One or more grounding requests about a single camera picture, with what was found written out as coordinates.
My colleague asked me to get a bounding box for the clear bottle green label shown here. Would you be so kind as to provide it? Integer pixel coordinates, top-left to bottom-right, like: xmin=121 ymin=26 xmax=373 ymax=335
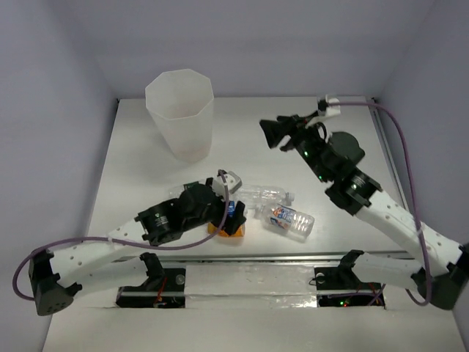
xmin=168 ymin=179 xmax=211 ymax=199

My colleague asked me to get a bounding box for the aluminium side rail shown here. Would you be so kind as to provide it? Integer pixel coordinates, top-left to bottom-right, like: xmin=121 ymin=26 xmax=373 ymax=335
xmin=369 ymin=106 xmax=410 ymax=210

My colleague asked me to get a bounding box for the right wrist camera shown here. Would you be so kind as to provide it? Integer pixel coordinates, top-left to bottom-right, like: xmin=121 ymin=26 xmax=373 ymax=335
xmin=317 ymin=95 xmax=341 ymax=118

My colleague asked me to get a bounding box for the clear crushed unlabelled bottle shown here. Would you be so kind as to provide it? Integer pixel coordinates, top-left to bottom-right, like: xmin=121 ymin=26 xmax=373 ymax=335
xmin=234 ymin=185 xmax=295 ymax=208

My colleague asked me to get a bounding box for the translucent white plastic bin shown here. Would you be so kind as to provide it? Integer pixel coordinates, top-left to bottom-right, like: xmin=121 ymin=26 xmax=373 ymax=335
xmin=144 ymin=69 xmax=214 ymax=163

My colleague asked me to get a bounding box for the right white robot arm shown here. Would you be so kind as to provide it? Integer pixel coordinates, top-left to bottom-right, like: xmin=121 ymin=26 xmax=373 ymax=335
xmin=259 ymin=115 xmax=468 ymax=310

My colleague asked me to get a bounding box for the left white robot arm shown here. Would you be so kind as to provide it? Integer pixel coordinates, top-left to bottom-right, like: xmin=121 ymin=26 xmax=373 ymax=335
xmin=29 ymin=183 xmax=246 ymax=316

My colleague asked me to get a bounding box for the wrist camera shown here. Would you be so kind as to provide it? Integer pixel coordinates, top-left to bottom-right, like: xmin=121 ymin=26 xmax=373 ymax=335
xmin=317 ymin=95 xmax=341 ymax=118
xmin=213 ymin=170 xmax=243 ymax=196

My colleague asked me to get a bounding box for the clear bottle orange blue label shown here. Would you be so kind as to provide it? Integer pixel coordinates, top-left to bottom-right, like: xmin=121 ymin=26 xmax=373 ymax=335
xmin=254 ymin=202 xmax=315 ymax=243

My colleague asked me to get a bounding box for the orange textured juice bottle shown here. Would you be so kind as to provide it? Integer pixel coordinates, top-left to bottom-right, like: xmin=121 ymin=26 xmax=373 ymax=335
xmin=207 ymin=223 xmax=245 ymax=238

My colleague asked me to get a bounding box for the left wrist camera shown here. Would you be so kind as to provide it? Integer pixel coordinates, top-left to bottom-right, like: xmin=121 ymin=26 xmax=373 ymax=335
xmin=213 ymin=170 xmax=243 ymax=196

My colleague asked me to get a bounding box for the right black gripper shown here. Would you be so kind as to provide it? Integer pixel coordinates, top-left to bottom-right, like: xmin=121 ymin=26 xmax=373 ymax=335
xmin=259 ymin=110 xmax=330 ymax=183

